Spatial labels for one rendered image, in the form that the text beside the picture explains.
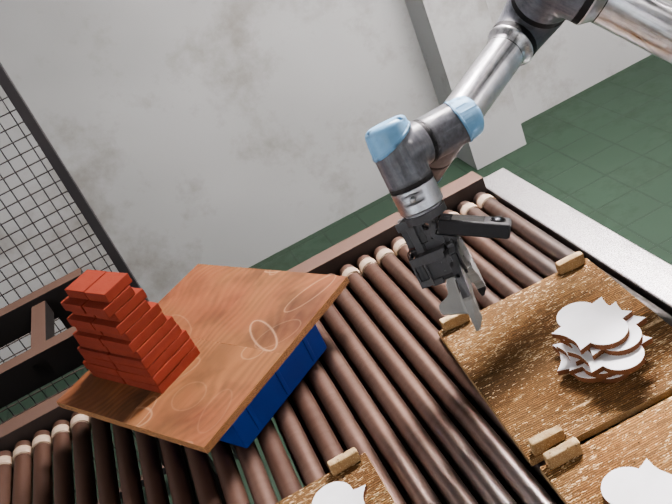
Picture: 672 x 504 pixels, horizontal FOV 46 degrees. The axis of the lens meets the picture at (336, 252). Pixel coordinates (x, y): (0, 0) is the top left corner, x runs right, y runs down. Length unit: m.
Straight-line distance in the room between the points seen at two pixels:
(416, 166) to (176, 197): 2.82
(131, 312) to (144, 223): 2.40
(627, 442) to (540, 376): 0.22
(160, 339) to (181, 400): 0.13
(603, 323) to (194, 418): 0.77
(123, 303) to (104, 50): 2.29
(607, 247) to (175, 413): 0.96
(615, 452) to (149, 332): 0.91
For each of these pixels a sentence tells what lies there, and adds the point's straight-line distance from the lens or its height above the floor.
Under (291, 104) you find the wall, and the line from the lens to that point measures 3.97.
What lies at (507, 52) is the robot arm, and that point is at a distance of 1.55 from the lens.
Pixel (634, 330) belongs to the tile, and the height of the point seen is 1.01.
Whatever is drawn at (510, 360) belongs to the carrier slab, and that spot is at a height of 0.94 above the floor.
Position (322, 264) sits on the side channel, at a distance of 2.00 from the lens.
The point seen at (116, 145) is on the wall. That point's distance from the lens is 3.88.
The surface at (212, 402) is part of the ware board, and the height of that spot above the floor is 1.04.
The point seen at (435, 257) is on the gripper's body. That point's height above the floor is 1.26.
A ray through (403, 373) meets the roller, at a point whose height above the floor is 0.92.
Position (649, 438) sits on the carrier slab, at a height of 0.94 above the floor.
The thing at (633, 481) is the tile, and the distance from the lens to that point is 1.28.
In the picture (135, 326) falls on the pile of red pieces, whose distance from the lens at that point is 1.63.
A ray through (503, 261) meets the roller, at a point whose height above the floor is 0.92.
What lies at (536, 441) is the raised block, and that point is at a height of 0.96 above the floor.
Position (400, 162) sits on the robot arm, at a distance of 1.24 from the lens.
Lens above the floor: 1.94
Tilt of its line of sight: 29 degrees down
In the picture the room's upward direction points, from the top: 24 degrees counter-clockwise
